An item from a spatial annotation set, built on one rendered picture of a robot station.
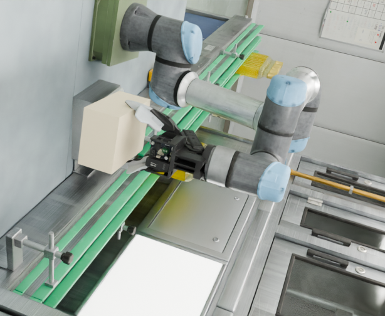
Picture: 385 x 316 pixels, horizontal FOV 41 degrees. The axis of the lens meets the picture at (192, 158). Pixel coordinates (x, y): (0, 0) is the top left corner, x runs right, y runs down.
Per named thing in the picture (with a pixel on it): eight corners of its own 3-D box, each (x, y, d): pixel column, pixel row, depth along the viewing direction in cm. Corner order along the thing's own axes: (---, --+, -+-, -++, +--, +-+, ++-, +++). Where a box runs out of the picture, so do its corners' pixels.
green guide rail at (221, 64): (138, 137, 182) (159, 143, 180) (139, 135, 182) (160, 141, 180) (252, 24, 328) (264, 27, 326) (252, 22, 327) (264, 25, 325)
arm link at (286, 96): (332, 65, 141) (317, 89, 97) (320, 103, 145) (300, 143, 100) (291, 54, 144) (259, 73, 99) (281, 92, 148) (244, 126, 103)
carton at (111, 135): (84, 107, 98) (119, 117, 97) (119, 90, 113) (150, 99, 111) (78, 163, 103) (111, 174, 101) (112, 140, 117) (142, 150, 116)
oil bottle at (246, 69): (225, 71, 293) (273, 83, 287) (227, 61, 290) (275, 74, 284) (227, 68, 298) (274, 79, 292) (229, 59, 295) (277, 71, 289)
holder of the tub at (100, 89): (71, 172, 169) (92, 179, 168) (73, 96, 155) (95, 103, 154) (96, 150, 183) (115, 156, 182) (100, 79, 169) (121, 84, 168)
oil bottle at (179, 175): (138, 168, 193) (191, 184, 189) (140, 155, 190) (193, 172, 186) (144, 161, 198) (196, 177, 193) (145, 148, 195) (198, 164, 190)
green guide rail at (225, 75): (137, 155, 186) (157, 161, 184) (137, 152, 185) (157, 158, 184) (249, 35, 331) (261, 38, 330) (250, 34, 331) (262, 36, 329)
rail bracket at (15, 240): (-13, 268, 131) (65, 298, 126) (-17, 215, 122) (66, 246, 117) (0, 256, 135) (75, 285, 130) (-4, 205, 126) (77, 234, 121)
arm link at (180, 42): (170, 15, 163) (209, 25, 160) (162, 56, 167) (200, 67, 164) (155, 15, 152) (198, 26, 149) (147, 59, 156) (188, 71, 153)
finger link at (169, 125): (155, 105, 101) (185, 138, 102) (157, 103, 103) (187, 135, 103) (140, 120, 103) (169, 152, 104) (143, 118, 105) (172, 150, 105)
